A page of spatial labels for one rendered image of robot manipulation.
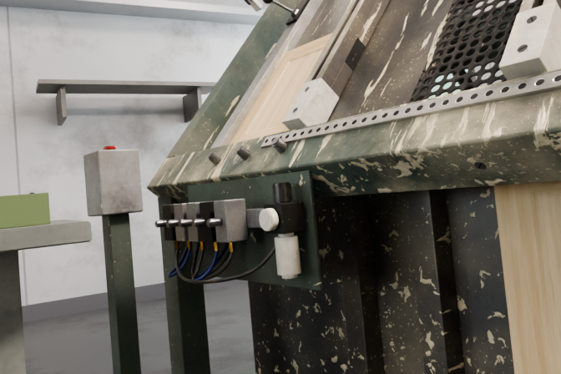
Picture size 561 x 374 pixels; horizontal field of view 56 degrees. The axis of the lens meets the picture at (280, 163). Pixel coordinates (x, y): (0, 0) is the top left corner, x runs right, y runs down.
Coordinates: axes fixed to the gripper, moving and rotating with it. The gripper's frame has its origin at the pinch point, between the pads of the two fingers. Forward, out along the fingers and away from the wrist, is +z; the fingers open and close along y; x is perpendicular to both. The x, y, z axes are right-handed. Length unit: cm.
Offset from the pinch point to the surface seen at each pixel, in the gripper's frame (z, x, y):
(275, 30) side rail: 15.9, -9.7, -6.9
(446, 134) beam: 10, 91, 67
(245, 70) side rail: 14.8, -9.7, 15.1
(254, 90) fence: 11.5, 14.3, 34.7
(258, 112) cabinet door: 13.6, 20.1, 42.8
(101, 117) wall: 32, -268, -35
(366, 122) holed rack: 10, 72, 61
